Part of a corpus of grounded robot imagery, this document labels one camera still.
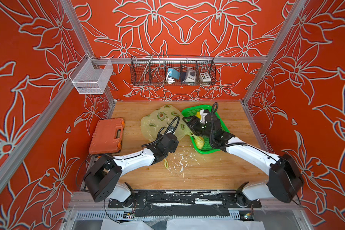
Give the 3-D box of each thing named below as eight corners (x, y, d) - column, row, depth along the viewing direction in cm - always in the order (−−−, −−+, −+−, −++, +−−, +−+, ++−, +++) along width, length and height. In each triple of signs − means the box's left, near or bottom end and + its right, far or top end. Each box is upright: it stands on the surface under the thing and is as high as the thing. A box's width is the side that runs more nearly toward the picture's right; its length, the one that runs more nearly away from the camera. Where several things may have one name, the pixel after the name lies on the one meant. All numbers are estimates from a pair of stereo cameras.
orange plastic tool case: (87, 157, 90) (83, 153, 86) (96, 124, 107) (93, 119, 103) (120, 153, 92) (118, 149, 87) (124, 121, 109) (122, 117, 104)
